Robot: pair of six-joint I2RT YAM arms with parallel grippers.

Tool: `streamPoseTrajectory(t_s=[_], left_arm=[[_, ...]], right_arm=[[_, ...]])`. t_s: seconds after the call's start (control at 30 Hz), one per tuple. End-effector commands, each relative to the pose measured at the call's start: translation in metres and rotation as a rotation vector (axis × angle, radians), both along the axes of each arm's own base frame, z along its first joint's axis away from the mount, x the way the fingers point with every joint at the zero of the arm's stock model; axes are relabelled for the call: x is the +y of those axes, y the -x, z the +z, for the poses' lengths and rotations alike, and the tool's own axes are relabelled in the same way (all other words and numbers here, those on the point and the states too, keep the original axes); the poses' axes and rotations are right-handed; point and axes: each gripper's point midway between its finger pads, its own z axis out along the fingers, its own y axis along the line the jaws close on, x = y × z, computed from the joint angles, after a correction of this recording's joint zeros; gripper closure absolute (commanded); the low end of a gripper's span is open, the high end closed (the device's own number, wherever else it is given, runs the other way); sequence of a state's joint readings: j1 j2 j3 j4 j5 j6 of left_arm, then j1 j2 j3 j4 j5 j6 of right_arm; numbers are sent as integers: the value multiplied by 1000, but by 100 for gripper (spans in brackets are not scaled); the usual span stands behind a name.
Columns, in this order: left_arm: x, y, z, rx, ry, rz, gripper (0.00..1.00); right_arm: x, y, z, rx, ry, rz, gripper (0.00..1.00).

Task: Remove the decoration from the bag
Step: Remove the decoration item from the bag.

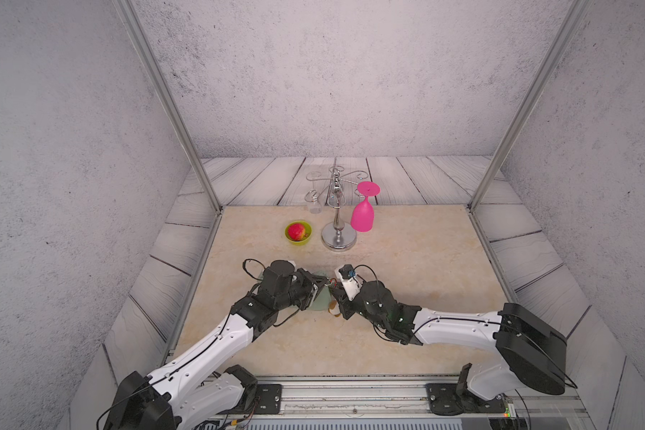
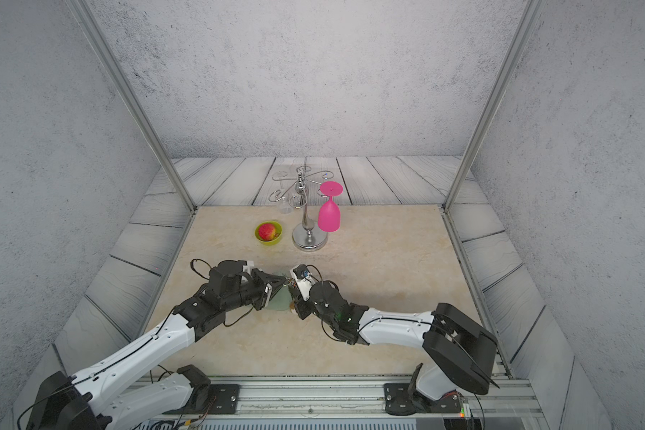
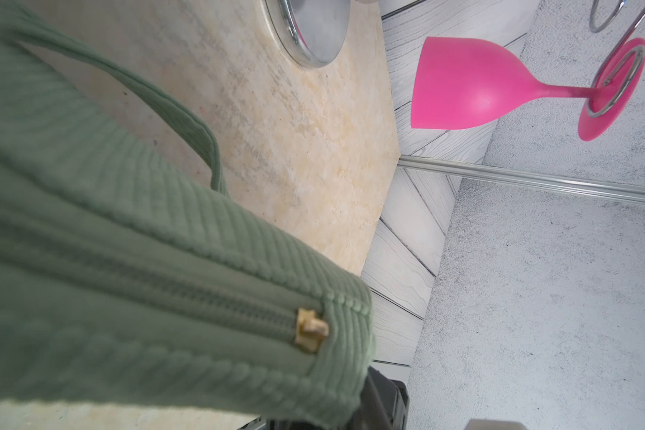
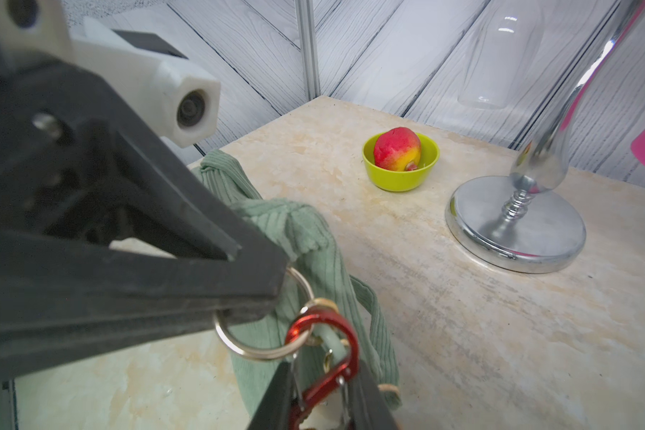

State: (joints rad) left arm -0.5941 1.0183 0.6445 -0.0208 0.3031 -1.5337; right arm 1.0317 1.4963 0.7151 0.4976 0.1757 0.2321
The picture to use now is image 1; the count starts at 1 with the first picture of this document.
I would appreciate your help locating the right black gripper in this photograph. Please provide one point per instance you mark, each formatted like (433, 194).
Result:
(343, 303)

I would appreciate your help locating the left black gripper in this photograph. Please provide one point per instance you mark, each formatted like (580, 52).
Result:
(309, 284)

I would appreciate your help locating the brown white plush keychain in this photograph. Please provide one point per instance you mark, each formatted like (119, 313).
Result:
(333, 301)

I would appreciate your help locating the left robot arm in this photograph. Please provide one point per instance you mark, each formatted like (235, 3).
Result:
(195, 387)

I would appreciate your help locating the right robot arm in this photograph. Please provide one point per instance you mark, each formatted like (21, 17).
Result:
(530, 353)

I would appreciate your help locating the red apple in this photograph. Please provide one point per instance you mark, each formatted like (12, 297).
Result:
(297, 232)

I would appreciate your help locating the green bowl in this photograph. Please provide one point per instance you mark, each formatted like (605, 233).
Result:
(309, 232)

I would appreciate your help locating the silver glass holder stand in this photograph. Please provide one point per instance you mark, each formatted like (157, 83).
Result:
(340, 181)

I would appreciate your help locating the pink wine glass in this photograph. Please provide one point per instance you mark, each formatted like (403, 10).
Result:
(362, 219)

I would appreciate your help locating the clear hanging glass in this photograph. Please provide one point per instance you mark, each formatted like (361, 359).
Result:
(312, 198)

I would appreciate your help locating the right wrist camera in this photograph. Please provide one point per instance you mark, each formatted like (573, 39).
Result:
(347, 277)

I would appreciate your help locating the aluminium mounting rail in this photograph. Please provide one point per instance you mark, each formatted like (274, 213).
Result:
(402, 402)

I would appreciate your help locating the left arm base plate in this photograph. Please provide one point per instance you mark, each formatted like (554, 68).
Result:
(261, 399)

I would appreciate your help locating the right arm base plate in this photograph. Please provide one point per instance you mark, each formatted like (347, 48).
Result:
(449, 400)

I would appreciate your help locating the left aluminium frame post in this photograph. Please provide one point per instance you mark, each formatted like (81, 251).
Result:
(150, 64)

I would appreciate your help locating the aluminium frame post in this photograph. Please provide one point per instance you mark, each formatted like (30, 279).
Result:
(550, 61)
(150, 64)

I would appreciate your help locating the right aluminium frame post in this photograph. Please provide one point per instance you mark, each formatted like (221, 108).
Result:
(550, 61)

